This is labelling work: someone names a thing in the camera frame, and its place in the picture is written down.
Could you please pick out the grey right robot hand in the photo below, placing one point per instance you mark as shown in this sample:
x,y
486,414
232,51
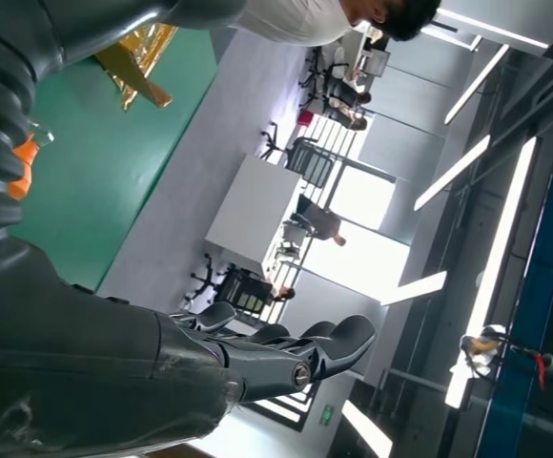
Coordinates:
x,y
91,379

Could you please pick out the green table mat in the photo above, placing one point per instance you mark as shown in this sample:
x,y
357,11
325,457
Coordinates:
x,y
105,164

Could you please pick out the black mesh office chair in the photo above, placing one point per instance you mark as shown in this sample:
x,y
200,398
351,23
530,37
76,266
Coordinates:
x,y
243,291
307,161

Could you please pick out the seated background person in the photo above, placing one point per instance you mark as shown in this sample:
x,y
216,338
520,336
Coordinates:
x,y
284,293
348,104
321,221

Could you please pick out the white office desk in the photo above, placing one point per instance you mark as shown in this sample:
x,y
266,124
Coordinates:
x,y
253,212

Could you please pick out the green exit sign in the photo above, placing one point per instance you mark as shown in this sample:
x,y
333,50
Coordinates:
x,y
327,414

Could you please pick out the yellow plastic-wrapped box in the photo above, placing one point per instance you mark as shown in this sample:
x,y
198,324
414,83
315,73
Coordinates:
x,y
136,57

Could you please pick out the long ceiling light strip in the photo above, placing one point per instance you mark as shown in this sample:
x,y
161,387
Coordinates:
x,y
491,26
477,82
415,289
450,172
366,431
500,253

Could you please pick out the person in white shirt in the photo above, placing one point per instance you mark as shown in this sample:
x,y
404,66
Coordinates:
x,y
296,16

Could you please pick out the blue steel column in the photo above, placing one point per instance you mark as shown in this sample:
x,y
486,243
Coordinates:
x,y
538,284

